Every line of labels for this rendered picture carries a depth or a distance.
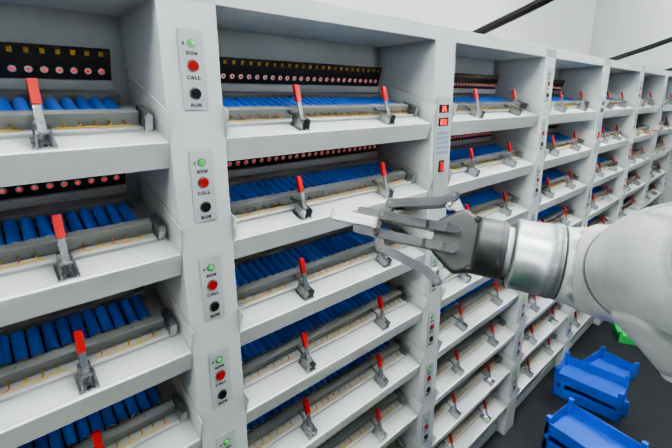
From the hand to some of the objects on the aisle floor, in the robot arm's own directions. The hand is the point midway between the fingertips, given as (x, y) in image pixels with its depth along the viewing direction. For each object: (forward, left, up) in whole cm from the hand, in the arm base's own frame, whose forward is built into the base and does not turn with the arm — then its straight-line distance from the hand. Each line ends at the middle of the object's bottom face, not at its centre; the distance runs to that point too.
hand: (355, 219), depth 57 cm
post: (+32, +10, -140) cm, 144 cm away
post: (+51, -57, -134) cm, 155 cm away
